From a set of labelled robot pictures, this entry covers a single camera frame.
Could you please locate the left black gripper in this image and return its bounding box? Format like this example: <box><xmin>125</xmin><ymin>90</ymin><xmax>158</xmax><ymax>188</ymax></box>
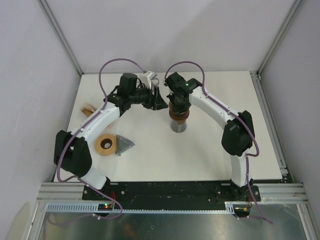
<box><xmin>129</xmin><ymin>83</ymin><xmax>168</xmax><ymax>111</ymax></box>

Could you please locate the dark brown wooden ring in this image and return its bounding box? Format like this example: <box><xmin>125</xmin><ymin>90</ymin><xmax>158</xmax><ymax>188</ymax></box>
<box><xmin>168</xmin><ymin>101</ymin><xmax>190</xmax><ymax>125</ymax></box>

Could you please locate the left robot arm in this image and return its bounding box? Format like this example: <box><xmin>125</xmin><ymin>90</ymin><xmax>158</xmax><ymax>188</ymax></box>
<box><xmin>53</xmin><ymin>71</ymin><xmax>168</xmax><ymax>200</ymax></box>

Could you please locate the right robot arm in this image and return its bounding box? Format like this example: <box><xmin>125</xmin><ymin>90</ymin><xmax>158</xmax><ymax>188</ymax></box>
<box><xmin>164</xmin><ymin>72</ymin><xmax>255</xmax><ymax>201</ymax></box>

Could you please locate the grey glass dripper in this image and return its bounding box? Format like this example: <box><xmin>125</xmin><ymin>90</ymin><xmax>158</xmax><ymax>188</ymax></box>
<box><xmin>115</xmin><ymin>134</ymin><xmax>135</xmax><ymax>156</ymax></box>

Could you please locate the coffee filter pack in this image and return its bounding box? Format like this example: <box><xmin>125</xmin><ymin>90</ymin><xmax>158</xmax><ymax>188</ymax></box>
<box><xmin>80</xmin><ymin>101</ymin><xmax>115</xmax><ymax>129</ymax></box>

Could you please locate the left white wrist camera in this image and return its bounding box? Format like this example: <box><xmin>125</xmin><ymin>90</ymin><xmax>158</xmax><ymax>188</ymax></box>
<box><xmin>138</xmin><ymin>71</ymin><xmax>157</xmax><ymax>89</ymax></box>

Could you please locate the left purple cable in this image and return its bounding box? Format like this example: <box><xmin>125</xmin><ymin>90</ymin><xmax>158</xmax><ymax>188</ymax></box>
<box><xmin>56</xmin><ymin>58</ymin><xmax>151</xmax><ymax>225</ymax></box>

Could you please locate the purple cable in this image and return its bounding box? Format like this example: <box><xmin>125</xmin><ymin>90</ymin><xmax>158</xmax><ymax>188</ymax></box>
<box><xmin>164</xmin><ymin>60</ymin><xmax>274</xmax><ymax>225</ymax></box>
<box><xmin>56</xmin><ymin>58</ymin><xmax>151</xmax><ymax>225</ymax></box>

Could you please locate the light wooden ring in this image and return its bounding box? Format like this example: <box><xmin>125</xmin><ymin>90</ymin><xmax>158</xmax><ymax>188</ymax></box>
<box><xmin>95</xmin><ymin>133</ymin><xmax>117</xmax><ymax>157</ymax></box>

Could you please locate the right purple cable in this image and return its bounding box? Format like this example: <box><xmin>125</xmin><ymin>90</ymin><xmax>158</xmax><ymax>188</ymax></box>
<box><xmin>164</xmin><ymin>60</ymin><xmax>274</xmax><ymax>225</ymax></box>

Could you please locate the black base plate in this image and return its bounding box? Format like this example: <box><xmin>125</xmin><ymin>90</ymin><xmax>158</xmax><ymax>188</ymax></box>
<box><xmin>82</xmin><ymin>180</ymin><xmax>261</xmax><ymax>211</ymax></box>

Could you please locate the grey cable duct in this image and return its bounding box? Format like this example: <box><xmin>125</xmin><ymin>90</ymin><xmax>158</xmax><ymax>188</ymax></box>
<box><xmin>46</xmin><ymin>202</ymin><xmax>235</xmax><ymax>214</ymax></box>

